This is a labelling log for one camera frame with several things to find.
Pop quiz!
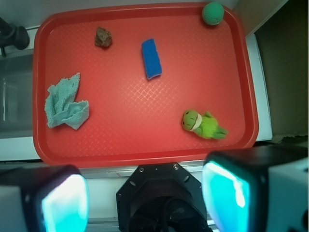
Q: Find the green plush frog toy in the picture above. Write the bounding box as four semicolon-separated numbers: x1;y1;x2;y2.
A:
182;110;228;140

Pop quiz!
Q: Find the gripper left finger with pad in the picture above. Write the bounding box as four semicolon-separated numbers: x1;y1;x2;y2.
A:
0;165;90;232

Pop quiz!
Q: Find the light blue cloth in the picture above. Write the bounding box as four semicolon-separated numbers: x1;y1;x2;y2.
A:
44;72;89;130

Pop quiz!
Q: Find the red plastic tray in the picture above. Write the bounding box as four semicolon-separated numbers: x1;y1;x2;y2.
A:
33;3;259;167

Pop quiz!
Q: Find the gripper right finger with pad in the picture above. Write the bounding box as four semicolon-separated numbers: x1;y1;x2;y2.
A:
201;145;309;232

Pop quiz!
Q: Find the green knitted ball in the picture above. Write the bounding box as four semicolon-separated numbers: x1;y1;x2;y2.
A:
202;2;225;26

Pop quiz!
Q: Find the brown rock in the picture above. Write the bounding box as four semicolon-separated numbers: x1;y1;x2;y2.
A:
95;27;112;47

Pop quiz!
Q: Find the blue sponge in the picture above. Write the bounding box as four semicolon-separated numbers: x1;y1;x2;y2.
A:
141;39;162;80

